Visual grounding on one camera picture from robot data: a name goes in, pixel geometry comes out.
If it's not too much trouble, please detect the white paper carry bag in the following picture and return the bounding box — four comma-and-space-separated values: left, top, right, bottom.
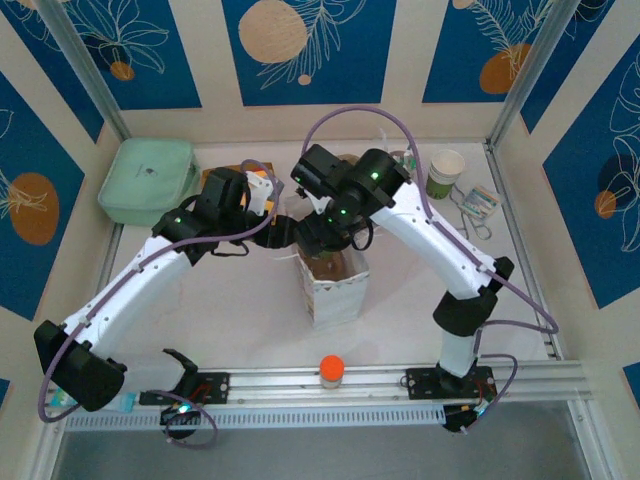
272, 244, 372, 331

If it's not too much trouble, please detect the pink holder cup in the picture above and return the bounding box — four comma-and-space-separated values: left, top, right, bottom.
394, 149, 419, 177

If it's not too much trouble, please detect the brown cardboard napkin box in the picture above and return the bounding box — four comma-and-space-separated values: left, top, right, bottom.
199, 162, 281, 236

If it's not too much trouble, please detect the green cup with lid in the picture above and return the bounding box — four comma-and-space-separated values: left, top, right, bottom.
425, 148, 466, 201

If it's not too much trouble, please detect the mint green zip case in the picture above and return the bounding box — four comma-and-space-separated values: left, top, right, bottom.
97, 137, 201, 227

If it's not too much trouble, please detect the orange capped small jar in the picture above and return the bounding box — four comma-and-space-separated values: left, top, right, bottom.
319, 354, 346, 390

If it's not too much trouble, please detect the black base controller board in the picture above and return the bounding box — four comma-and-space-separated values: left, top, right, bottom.
159, 403, 201, 441
442, 404, 494, 435

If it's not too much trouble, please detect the blue white snack packet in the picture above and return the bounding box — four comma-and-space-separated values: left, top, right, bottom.
49, 387, 142, 414

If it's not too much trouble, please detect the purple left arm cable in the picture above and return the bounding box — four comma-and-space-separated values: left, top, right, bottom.
38, 158, 281, 449

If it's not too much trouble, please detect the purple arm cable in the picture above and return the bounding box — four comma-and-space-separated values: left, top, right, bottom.
38, 158, 281, 449
302, 105, 560, 436

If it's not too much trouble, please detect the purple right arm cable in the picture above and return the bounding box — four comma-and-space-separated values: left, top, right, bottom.
302, 105, 560, 436

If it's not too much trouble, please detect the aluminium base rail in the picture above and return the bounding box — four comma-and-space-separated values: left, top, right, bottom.
43, 360, 594, 409

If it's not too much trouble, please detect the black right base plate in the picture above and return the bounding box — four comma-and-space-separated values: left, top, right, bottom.
404, 366, 497, 401

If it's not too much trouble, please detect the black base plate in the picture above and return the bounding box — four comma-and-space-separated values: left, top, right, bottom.
138, 372, 232, 406
404, 366, 497, 401

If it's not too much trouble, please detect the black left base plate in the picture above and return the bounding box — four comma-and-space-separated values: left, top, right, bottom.
138, 372, 232, 406

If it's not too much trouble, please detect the white slotted cable duct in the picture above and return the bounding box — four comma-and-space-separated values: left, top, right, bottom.
63, 405, 447, 432

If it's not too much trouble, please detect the aluminium frame post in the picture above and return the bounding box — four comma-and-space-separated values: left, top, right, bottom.
487, 0, 584, 151
34, 0, 132, 144

